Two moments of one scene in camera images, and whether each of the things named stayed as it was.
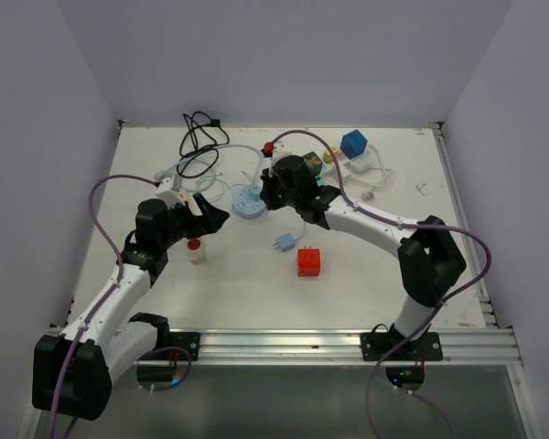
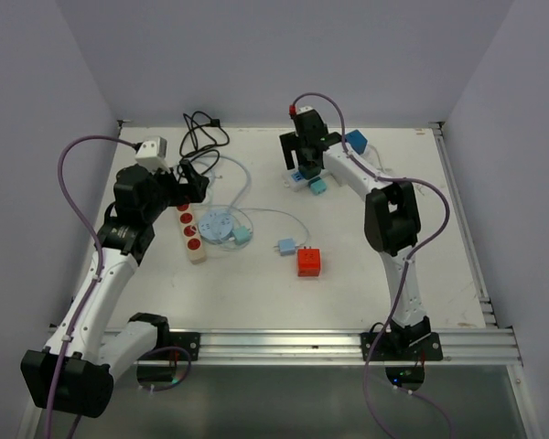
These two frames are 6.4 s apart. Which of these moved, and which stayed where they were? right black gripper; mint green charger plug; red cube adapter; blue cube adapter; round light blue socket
Moved: mint green charger plug; right black gripper; round light blue socket
Stayed: red cube adapter; blue cube adapter
